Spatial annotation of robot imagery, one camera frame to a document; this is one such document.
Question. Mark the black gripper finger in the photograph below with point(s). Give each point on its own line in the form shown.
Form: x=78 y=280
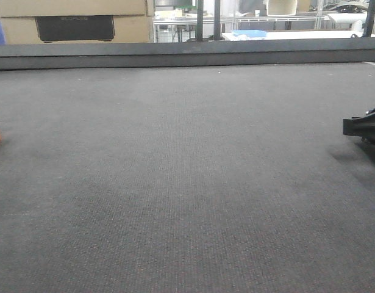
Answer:
x=363 y=127

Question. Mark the white table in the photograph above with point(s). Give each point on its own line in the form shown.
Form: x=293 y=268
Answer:
x=293 y=35

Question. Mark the blue tray on white table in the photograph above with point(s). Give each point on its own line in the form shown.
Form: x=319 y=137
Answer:
x=249 y=34

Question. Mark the cardboard box with black panel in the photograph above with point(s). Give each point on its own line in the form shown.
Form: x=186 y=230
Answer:
x=77 y=29

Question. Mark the upper cardboard box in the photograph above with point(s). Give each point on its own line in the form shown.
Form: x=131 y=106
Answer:
x=74 y=7

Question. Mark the black vertical post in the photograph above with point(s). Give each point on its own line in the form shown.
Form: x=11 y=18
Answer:
x=199 y=25
x=217 y=20

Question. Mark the dark grey table edge rail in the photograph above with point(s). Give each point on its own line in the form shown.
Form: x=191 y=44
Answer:
x=188 y=54

